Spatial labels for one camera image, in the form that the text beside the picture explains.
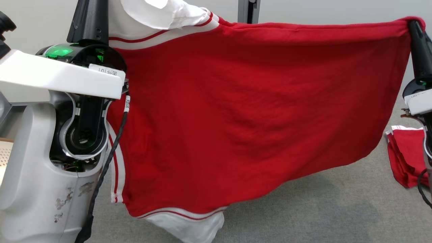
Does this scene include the red shorts with white trim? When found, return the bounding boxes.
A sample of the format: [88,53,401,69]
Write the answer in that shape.
[386,125,431,189]

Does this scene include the right camera cable, teal plug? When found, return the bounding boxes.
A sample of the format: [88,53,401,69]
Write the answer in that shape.
[417,168,432,208]

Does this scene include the red shirt with white sleeves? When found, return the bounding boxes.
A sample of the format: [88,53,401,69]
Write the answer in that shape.
[106,0,426,243]

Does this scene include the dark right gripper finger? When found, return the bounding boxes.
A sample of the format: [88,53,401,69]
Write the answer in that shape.
[408,20,432,83]

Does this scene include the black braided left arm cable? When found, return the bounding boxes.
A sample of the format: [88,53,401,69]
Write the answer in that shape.
[75,79,131,243]

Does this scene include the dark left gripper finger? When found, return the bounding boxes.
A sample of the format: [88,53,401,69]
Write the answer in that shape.
[66,0,110,45]

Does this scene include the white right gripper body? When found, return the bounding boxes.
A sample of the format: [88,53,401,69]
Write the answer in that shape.
[402,78,432,116]

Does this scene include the beige perforated laundry basket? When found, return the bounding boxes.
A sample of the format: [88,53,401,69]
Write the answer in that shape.
[0,138,14,187]

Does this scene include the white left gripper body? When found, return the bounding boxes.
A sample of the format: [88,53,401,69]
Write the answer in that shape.
[0,42,128,100]

